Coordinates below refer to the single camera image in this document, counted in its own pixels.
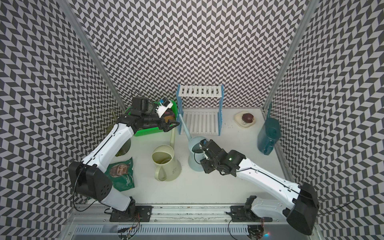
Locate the light blue watering can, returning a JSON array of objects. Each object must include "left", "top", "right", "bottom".
[{"left": 179, "top": 114, "right": 207, "bottom": 172}]

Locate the olive green watering can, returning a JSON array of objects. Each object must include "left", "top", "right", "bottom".
[{"left": 106, "top": 109, "right": 132, "bottom": 157}]

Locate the teal watering can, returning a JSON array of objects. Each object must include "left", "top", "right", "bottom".
[{"left": 257, "top": 103, "right": 282, "bottom": 156}]

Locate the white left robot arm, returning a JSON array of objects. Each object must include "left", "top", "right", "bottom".
[{"left": 68, "top": 97, "right": 179, "bottom": 216}]

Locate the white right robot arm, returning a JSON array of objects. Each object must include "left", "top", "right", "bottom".
[{"left": 199, "top": 140, "right": 320, "bottom": 236}]

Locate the cream watering can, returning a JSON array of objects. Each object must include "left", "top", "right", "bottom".
[{"left": 152, "top": 129, "right": 182, "bottom": 182}]

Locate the blue and white wooden shelf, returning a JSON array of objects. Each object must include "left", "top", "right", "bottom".
[{"left": 177, "top": 84, "right": 225, "bottom": 136}]

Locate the green plastic basket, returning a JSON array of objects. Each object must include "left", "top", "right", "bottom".
[{"left": 134, "top": 100, "right": 178, "bottom": 137}]

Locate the cream square plate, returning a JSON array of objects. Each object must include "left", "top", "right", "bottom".
[{"left": 234, "top": 111, "right": 256, "bottom": 128}]

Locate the dark red apple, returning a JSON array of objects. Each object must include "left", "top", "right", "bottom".
[{"left": 242, "top": 113, "right": 255, "bottom": 124}]

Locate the green snack bag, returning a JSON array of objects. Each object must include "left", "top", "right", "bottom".
[{"left": 105, "top": 158, "right": 135, "bottom": 192}]

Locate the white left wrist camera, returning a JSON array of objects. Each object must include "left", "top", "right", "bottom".
[{"left": 156, "top": 98, "right": 173, "bottom": 118}]

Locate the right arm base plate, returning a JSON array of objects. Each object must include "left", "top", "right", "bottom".
[{"left": 226, "top": 206, "right": 273, "bottom": 223}]

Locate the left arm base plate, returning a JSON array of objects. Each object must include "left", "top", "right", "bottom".
[{"left": 109, "top": 205, "right": 153, "bottom": 223}]

